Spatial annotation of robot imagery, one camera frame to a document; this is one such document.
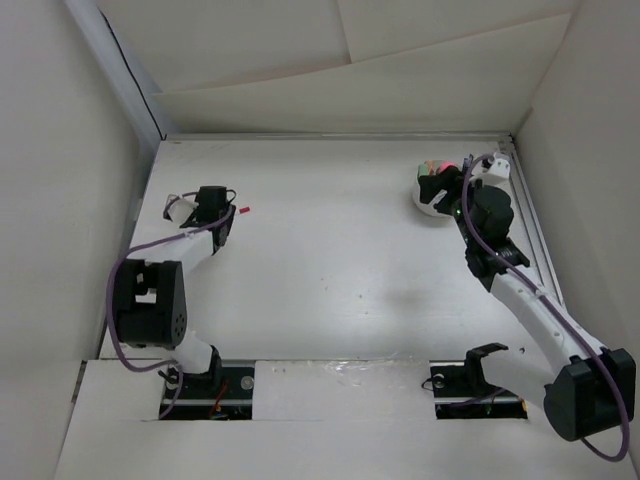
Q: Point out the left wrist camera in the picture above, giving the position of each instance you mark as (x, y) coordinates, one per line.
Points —
(178, 208)

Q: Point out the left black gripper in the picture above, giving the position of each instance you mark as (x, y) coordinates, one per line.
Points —
(230, 219)

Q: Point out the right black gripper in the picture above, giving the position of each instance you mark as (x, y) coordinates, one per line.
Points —
(451, 179)

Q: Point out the pink capped small bottle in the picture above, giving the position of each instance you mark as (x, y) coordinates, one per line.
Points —
(445, 165)

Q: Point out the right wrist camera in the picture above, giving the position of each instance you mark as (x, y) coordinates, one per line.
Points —
(493, 170)

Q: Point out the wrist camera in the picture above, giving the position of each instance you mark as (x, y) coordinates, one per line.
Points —
(493, 170)
(178, 208)

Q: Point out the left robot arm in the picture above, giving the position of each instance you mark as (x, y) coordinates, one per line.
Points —
(146, 298)

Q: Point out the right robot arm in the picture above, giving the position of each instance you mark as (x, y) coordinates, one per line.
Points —
(588, 388)

